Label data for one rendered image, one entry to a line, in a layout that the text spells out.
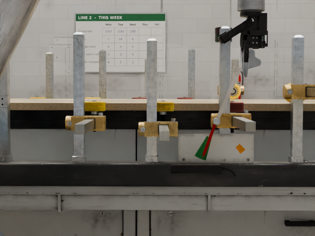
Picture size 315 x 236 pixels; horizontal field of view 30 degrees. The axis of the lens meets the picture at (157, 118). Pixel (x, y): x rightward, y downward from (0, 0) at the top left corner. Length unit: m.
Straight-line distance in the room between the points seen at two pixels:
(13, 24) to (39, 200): 0.71
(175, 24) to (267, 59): 1.53
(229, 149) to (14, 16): 0.85
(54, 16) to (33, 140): 7.30
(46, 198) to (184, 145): 0.52
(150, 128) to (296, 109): 0.51
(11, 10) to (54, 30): 7.83
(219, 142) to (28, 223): 0.83
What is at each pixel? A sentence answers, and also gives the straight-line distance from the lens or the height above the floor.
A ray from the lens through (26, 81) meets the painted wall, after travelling 9.56.
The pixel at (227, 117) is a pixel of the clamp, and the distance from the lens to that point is 2.02.
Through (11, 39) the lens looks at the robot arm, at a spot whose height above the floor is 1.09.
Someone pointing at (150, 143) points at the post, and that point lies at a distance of 2.02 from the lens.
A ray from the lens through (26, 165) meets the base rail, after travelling 2.05.
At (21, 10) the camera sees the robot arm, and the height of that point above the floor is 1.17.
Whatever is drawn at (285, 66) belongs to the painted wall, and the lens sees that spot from 9.35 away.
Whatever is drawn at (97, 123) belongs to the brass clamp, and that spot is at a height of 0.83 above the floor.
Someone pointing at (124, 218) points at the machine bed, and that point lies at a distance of 2.29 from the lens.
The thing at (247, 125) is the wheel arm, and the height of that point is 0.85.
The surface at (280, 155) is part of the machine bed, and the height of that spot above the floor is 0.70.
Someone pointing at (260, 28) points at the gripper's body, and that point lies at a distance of 1.97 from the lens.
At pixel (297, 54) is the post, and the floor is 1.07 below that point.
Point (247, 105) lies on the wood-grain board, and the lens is 2.21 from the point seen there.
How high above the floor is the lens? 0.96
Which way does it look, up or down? 3 degrees down
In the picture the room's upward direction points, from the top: straight up
